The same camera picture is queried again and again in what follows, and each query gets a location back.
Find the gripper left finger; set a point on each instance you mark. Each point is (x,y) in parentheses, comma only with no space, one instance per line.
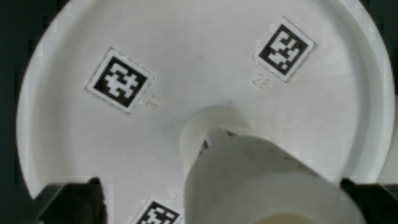
(71,203)

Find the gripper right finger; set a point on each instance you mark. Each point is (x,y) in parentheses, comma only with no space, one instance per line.
(375,198)

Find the white cylindrical table leg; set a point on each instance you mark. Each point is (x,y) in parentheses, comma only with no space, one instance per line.
(253,187)

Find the white round table top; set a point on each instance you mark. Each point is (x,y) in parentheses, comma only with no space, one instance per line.
(157,68)

